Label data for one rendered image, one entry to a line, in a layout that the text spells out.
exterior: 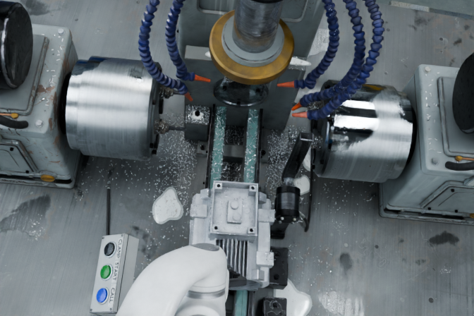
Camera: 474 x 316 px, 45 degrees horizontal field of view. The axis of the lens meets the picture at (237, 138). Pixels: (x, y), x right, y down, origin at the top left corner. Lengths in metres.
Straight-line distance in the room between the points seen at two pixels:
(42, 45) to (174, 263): 0.75
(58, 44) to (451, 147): 0.95
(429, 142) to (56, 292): 1.00
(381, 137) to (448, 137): 0.15
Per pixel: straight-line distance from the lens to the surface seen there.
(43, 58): 1.43
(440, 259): 1.73
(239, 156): 1.63
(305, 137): 1.22
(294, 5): 1.43
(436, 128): 1.44
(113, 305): 1.28
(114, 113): 1.35
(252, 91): 1.51
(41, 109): 1.37
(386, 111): 1.40
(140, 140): 1.36
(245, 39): 1.15
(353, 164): 1.41
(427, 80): 1.49
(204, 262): 0.87
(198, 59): 1.41
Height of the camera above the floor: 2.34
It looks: 65 degrees down
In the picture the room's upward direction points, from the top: 11 degrees clockwise
